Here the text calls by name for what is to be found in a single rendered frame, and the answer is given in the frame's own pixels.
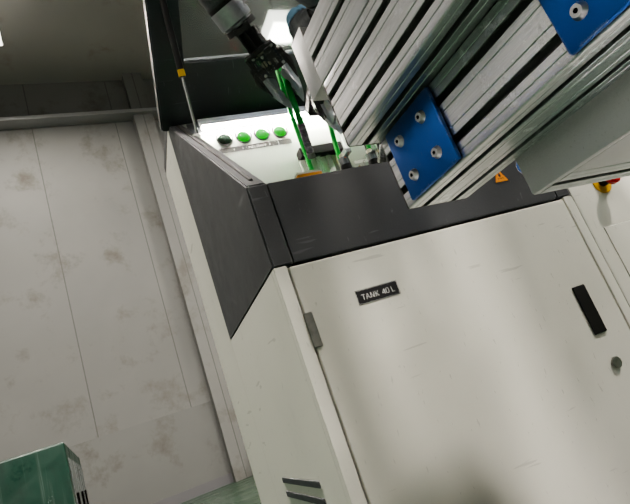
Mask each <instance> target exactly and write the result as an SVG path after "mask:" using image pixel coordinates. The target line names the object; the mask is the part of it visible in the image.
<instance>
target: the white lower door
mask: <svg viewBox="0 0 630 504"><path fill-rule="evenodd" d="M288 273H289V276H290V279H291V282H292V285H293V288H294V290H295V293H296V296H297V299H298V302H299V305H300V308H301V311H302V314H303V317H304V320H305V323H306V326H307V329H308V332H309V335H310V337H311V340H312V343H313V346H314V349H315V352H316V355H317V358H318V361H319V363H320V366H321V369H322V372H323V375H324V378H325V381H326V384H327V387H328V390H329V393H330V396H331V398H332V401H333V404H334V407H335V410H336V413H337V416H338V419H339V422H340V425H341V428H342V431H343V433H344V436H345V439H346V442H347V445H348V448H349V451H350V454H351V457H352V460H353V463H354V466H355V468H356V471H357V474H358V477H359V480H360V483H361V486H362V489H363V492H364V495H365V498H366V501H367V504H630V329H629V327H628V325H627V323H626V322H625V320H624V318H623V316H622V314H621V312H620V310H619V308H618V306H617V304H616V302H615V300H614V298H613V296H612V295H611V293H610V291H609V289H608V287H607V285H606V283H605V281H604V279H603V277H602V275H601V273H600V271H599V270H598V268H597V266H596V264H595V262H594V260H593V258H592V256H591V254H590V252H589V250H588V248H587V246H586V244H585V243H584V241H583V239H582V237H581V235H580V233H579V231H578V229H577V227H576V225H575V223H574V221H573V219H572V218H571V216H570V214H569V212H568V210H567V208H566V206H565V204H564V202H563V200H557V201H553V202H549V203H545V204H541V205H537V206H533V207H529V208H525V209H521V210H517V211H513V212H509V213H505V214H501V215H497V216H493V217H489V218H485V219H481V220H477V221H473V222H469V223H465V224H461V225H457V226H453V227H449V228H445V229H441V230H437V231H433V232H429V233H425V234H421V235H417V236H413V237H409V238H405V239H401V240H397V241H393V242H389V243H385V244H381V245H376V246H372V247H368V248H364V249H360V250H356V251H352V252H348V253H344V254H340V255H336V256H332V257H328V258H324V259H320V260H316V261H312V262H308V263H304V264H300V265H296V266H292V267H290V268H289V269H288Z"/></svg>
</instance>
